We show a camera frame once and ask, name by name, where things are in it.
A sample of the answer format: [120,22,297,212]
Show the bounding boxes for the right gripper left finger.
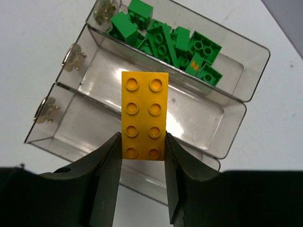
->
[0,133,122,227]

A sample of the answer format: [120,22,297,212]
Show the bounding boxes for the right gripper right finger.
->
[165,133,303,227]

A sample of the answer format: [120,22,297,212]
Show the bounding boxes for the yellow green lego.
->
[121,71,169,161]

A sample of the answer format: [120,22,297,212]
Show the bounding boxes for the green lego table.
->
[176,26,190,53]

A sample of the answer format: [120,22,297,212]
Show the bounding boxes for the green 2x4 lego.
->
[137,19,180,69]

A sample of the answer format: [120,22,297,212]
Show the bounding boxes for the green lego tall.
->
[107,12,145,47]

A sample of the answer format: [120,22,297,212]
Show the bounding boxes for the green lego square upside-down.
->
[185,52,204,76]

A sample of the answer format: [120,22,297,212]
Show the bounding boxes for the green lego upside-down rectangular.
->
[188,31,222,65]

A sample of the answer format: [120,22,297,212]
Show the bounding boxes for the clear three-compartment container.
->
[25,0,270,204]

